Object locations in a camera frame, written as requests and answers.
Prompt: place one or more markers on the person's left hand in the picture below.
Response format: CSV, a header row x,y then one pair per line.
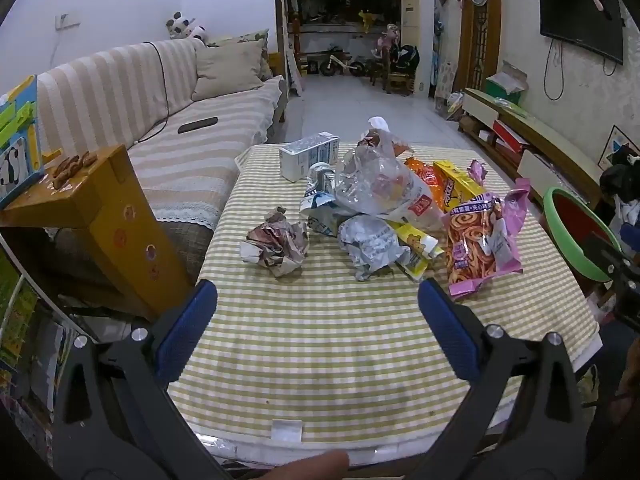
x,y
305,465

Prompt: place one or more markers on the framed checkers board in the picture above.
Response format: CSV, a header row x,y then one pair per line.
x,y
617,142

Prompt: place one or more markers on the striped beige sofa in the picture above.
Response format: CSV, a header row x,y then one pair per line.
x,y
200,160

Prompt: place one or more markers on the pale pink snack bag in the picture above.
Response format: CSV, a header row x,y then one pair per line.
x,y
477,170

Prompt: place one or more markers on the white milk carton pack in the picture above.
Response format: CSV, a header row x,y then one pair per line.
x,y
307,155

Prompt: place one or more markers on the black wall television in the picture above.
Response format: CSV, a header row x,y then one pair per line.
x,y
582,20

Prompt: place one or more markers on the white standing air conditioner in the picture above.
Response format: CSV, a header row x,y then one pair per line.
x,y
416,35

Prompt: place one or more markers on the yellow wooden side table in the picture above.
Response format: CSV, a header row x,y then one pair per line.
x,y
100,195

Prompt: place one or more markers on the blue white wrapper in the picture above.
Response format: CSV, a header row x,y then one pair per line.
x,y
320,202

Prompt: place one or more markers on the pile of dark clothes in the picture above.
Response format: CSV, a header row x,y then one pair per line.
x,y
622,185

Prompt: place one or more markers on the patterned pillow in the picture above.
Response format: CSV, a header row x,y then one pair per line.
x,y
252,37

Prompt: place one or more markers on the red bin with green rim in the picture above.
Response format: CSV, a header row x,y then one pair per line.
x,y
575,220

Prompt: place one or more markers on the red flat box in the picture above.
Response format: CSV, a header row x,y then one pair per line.
x,y
510,137

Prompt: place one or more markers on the red printed paper ball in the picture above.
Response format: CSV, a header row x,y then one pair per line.
x,y
277,247

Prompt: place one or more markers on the panda plush toy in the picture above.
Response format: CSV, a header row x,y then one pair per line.
x,y
180,25

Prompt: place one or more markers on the grey newspaper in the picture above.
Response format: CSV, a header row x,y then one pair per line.
x,y
370,245

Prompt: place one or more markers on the beige pillow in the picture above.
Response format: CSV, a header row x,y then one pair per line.
x,y
227,67

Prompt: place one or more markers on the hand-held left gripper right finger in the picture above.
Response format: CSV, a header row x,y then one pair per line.
x,y
450,332

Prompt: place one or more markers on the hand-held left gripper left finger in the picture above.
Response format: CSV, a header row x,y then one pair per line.
x,y
185,332

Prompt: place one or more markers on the green box with papers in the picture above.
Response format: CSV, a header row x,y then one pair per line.
x,y
507,85

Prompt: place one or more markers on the white tape piece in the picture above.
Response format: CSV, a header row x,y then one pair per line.
x,y
287,430

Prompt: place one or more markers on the black remote control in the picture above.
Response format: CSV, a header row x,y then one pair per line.
x,y
197,125

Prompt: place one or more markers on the pile of brown snack pieces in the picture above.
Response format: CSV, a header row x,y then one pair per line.
x,y
72,165

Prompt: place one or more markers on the yellow snack packet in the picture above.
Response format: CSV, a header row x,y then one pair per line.
x,y
457,185

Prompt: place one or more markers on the child's balance bike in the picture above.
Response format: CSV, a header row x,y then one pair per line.
x,y
340,62

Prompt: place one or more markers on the clear plastic bag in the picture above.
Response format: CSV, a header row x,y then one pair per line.
x,y
380,180

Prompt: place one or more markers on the yellow bear print packet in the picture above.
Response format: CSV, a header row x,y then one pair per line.
x,y
415,252

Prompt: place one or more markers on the orange snack bag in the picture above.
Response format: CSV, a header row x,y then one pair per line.
x,y
425,175

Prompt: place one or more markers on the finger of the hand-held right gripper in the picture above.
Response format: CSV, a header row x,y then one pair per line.
x,y
602,252

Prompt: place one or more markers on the wooden television cabinet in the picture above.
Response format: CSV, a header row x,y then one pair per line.
x,y
530,127

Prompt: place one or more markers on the blue green toy board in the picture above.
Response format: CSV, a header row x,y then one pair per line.
x,y
15,130

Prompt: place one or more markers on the small wooden chair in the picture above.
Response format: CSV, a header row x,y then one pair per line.
x,y
397,82

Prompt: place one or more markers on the wooden arch partition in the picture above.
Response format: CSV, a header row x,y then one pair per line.
x,y
470,35

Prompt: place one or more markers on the green checked tablecloth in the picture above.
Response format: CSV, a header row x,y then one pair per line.
x,y
325,360

